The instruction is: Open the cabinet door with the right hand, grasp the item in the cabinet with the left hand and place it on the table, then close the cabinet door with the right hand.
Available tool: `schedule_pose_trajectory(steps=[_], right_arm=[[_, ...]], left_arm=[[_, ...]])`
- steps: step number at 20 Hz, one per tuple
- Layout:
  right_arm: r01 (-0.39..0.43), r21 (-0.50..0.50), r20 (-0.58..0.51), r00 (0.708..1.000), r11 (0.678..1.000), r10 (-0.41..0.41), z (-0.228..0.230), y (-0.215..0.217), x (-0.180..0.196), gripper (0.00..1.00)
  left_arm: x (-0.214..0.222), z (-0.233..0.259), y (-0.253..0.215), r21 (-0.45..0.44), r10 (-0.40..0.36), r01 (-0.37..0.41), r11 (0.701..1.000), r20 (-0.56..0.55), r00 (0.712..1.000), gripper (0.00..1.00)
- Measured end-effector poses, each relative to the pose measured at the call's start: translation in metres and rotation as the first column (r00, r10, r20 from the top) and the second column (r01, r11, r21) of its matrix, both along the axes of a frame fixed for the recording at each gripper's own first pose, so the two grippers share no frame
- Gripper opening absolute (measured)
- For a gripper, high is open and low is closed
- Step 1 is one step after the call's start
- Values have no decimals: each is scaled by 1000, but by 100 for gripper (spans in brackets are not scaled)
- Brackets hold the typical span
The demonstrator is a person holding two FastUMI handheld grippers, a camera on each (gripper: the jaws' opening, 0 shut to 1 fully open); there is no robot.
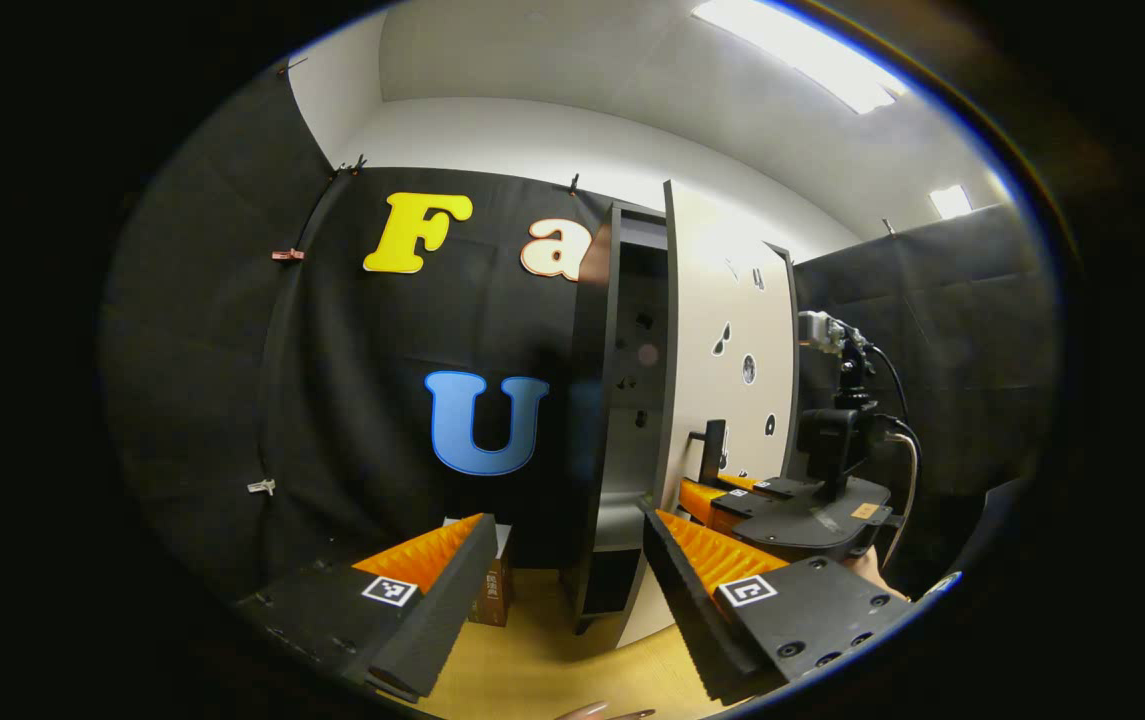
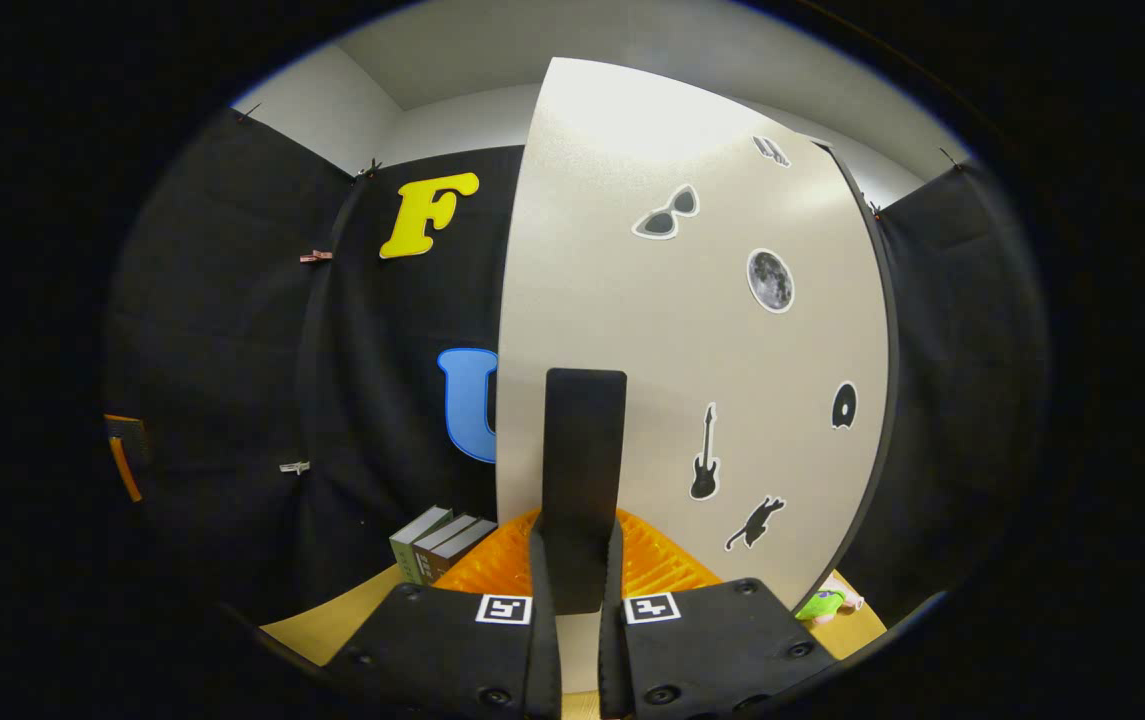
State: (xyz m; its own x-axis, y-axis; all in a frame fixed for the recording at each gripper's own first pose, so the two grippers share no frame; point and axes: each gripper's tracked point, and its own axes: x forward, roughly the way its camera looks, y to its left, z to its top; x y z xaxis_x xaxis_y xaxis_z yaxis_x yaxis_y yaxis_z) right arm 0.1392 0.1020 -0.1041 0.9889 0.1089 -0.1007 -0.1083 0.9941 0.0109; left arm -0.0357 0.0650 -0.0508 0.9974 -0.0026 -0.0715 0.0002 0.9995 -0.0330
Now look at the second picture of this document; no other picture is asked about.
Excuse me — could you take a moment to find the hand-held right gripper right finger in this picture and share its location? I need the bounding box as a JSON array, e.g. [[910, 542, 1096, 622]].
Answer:
[[597, 510, 839, 720]]

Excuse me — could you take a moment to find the dark grey hardcover book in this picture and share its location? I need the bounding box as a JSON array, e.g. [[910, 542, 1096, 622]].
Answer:
[[429, 518, 499, 587]]

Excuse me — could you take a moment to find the green and pink toy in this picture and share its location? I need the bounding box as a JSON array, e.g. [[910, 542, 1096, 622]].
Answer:
[[794, 574, 866, 627]]

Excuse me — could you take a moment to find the grey-green hardcover book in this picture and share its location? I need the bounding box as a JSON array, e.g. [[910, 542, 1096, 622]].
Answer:
[[390, 505, 454, 583]]

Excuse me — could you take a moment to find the row of black cloth clips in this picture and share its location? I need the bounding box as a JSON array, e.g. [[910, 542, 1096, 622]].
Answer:
[[235, 100, 965, 219]]

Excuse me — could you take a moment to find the brown hardcover book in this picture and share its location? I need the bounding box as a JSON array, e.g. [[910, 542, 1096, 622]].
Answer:
[[412, 513, 479, 587]]

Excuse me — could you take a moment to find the black door handle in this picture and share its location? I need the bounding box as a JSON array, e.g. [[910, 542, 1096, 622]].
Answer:
[[540, 368, 629, 617]]

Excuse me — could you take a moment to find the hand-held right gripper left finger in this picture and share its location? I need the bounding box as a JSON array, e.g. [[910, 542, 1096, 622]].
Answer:
[[327, 508, 564, 720]]

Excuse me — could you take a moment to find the beige cabinet door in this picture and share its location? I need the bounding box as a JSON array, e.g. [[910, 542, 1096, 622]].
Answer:
[[494, 57, 899, 693]]

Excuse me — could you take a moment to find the black backdrop cloth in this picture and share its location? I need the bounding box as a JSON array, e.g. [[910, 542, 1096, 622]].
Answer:
[[102, 105, 1049, 627]]

